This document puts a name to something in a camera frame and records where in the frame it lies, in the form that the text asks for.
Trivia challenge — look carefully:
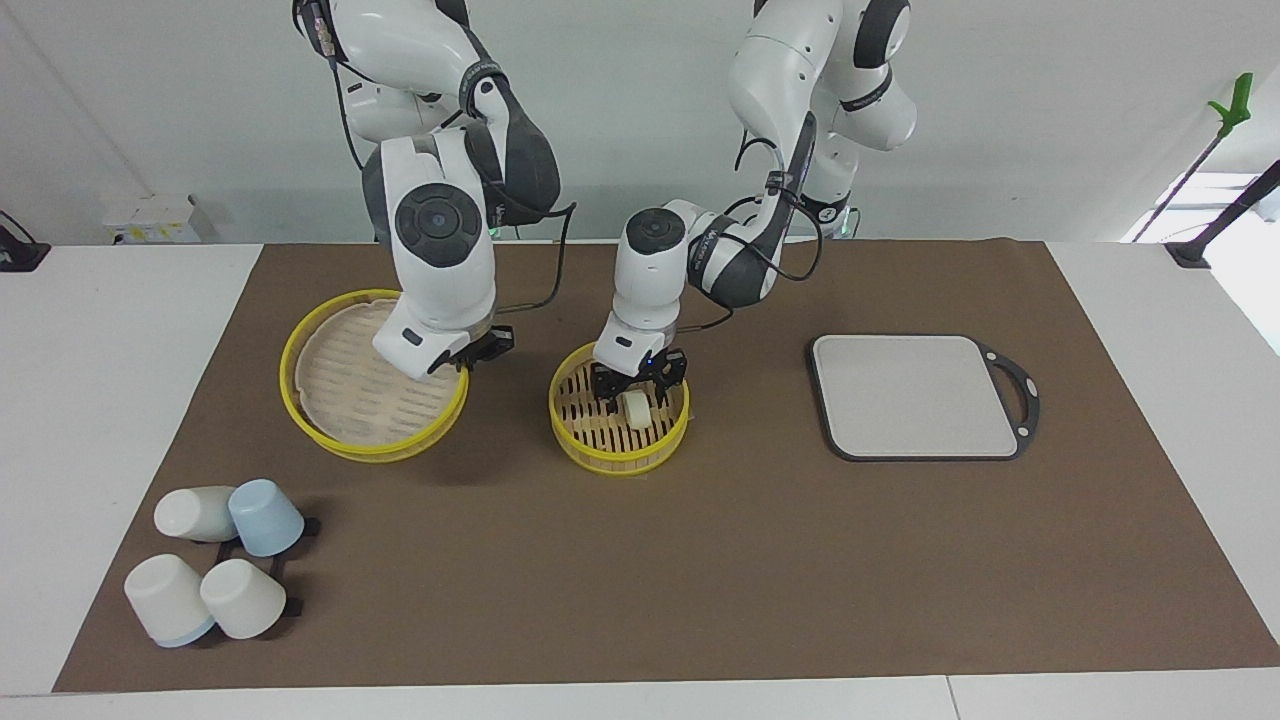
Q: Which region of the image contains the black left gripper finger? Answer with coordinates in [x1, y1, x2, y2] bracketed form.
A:
[650, 348, 689, 411]
[590, 362, 625, 416]

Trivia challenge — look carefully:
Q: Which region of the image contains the yellow woven steamer lid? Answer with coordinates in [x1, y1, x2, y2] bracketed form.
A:
[279, 289, 471, 464]

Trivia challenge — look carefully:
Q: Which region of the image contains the yellow bamboo steamer base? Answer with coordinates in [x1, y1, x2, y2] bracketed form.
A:
[548, 340, 691, 477]

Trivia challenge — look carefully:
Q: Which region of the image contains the brown table mat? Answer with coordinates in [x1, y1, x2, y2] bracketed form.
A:
[52, 238, 1280, 693]

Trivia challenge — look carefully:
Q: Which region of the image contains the light blue plastic cup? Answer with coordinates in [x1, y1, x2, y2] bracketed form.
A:
[228, 479, 305, 558]

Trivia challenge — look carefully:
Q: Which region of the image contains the grey cutting board dark rim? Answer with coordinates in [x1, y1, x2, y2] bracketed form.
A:
[808, 334, 1041, 462]

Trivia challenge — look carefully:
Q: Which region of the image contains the black cup rack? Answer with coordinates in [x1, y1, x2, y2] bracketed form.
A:
[215, 515, 321, 617]

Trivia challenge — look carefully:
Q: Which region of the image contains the white plastic cup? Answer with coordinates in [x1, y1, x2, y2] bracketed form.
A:
[124, 553, 216, 648]
[154, 486, 239, 543]
[200, 558, 287, 641]

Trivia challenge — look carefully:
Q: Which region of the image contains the white cardboard box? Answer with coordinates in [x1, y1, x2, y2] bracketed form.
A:
[103, 195, 201, 244]

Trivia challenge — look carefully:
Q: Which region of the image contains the black stand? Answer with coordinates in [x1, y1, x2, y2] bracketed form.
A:
[1165, 160, 1280, 269]

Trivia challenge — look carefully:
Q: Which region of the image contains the thin pole with green clip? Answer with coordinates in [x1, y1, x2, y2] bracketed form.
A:
[1130, 72, 1254, 243]

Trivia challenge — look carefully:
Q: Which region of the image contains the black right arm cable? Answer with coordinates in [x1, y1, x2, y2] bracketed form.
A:
[300, 0, 578, 316]

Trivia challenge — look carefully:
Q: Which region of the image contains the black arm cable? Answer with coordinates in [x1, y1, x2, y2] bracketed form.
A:
[300, 0, 578, 316]
[672, 125, 827, 336]

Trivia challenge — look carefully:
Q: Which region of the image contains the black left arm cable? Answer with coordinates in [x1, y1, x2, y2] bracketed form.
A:
[672, 125, 827, 336]

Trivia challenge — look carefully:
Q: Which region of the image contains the black device with cable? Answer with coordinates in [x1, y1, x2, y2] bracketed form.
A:
[0, 210, 51, 273]

